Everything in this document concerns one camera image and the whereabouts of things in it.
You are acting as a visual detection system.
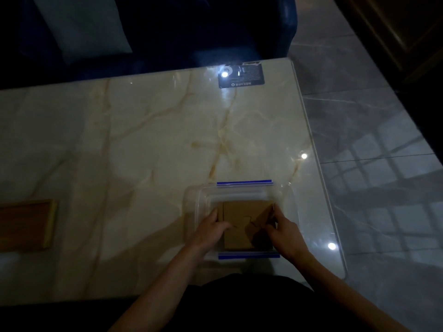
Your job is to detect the dark wooden cabinet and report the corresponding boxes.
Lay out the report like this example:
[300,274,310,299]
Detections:
[330,0,443,101]

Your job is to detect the person's right hand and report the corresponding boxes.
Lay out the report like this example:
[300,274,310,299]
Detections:
[264,203,309,260]

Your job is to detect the black printed card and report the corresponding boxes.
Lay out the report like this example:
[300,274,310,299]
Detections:
[218,63,266,89]

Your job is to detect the clear plastic container blue handles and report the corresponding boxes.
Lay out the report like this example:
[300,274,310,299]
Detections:
[183,180,301,262]

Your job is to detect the person's left forearm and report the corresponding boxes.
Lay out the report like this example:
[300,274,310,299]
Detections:
[107,243,212,332]

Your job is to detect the person's left hand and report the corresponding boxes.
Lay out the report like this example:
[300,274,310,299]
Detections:
[192,207,233,253]

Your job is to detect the person's right forearm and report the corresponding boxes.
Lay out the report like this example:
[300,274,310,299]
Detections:
[281,250,413,332]

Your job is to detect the dark blue sofa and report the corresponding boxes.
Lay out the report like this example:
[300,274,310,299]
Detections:
[0,0,299,90]

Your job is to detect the grey cushion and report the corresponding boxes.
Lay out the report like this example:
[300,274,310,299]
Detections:
[30,0,134,65]

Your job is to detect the person's black clothing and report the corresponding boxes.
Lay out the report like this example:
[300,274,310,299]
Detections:
[110,274,350,332]

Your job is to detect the wooden tray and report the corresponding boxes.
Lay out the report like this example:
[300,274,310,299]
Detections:
[0,199,59,253]

